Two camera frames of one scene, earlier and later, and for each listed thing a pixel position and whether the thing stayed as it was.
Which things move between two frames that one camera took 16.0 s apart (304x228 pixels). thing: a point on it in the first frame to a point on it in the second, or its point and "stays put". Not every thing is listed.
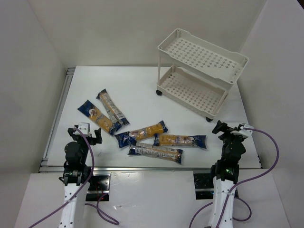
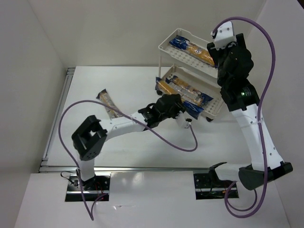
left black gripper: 89,137 to 175,104
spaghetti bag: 116,115 stays put
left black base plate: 99,186 stays put
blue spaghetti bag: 125,138 to 195,51
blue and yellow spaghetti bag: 97,116 to 189,93
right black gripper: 228,130 to 240,41
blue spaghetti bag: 197,141 to 191,109
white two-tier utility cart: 196,73 stays put
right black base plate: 204,186 stays put
